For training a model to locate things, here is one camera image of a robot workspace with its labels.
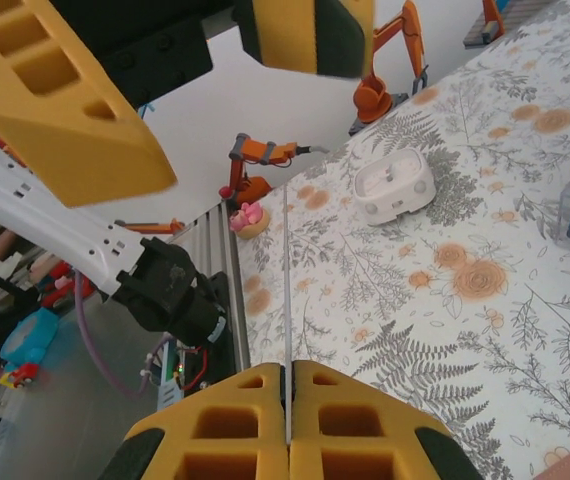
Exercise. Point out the orange welding robot wall sticker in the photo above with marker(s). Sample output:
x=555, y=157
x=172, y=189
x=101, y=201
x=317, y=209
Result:
x=255, y=187

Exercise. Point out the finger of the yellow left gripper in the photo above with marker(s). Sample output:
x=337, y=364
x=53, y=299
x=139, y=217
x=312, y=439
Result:
x=290, y=35
x=65, y=130

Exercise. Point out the orange gantry wall sticker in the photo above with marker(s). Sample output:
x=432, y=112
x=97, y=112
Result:
x=140, y=227

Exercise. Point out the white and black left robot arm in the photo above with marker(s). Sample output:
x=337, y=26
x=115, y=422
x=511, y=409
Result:
x=65, y=220

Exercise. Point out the small pink pig toy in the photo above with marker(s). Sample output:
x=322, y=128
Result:
x=250, y=222

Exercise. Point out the white rounded plastic toy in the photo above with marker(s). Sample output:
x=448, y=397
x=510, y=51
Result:
x=395, y=190

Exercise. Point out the left circuit board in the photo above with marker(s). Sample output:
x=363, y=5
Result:
x=172, y=372

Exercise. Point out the blue round toy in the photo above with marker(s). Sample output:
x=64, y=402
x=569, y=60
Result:
x=30, y=340

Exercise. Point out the aluminium mounting rail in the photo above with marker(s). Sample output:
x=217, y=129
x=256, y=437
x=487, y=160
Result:
x=225, y=250

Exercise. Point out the blue orange conveyor wall sticker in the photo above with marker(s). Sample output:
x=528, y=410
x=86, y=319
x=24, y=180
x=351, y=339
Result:
x=485, y=25

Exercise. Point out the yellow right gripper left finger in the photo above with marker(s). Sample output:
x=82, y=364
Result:
x=175, y=450

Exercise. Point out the thin metal rod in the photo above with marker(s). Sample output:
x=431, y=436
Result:
x=287, y=300

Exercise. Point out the red toy car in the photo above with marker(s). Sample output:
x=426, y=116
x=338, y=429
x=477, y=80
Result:
x=20, y=376

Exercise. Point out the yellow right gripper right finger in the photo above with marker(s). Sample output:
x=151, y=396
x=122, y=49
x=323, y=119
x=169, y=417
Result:
x=400, y=450

